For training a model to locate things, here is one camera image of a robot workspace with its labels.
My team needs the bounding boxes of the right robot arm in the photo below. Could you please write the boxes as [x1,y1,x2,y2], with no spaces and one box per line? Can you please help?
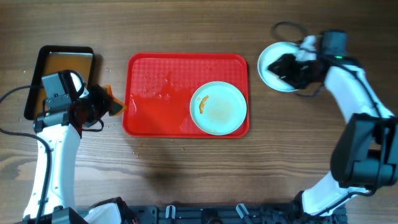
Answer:
[262,53,397,223]

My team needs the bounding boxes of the orange green sponge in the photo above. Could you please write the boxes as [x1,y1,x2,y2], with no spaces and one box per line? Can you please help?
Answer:
[102,85,127,116]

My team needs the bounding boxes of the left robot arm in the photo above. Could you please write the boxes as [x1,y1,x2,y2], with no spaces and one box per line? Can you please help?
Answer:
[22,85,139,223]

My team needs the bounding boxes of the red plastic tray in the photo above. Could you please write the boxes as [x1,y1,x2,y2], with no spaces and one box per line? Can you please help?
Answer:
[122,52,249,139]

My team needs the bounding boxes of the left black cable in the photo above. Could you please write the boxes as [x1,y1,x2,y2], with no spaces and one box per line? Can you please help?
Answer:
[0,85,52,224]

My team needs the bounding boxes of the black mounting rail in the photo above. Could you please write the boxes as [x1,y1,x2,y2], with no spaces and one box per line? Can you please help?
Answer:
[129,203,348,224]

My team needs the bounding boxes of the black water basin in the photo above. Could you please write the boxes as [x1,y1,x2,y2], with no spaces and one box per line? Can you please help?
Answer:
[24,45,96,120]

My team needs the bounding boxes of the light blue plate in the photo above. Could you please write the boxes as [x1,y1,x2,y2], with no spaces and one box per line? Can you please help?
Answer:
[189,81,248,136]
[257,42,298,93]

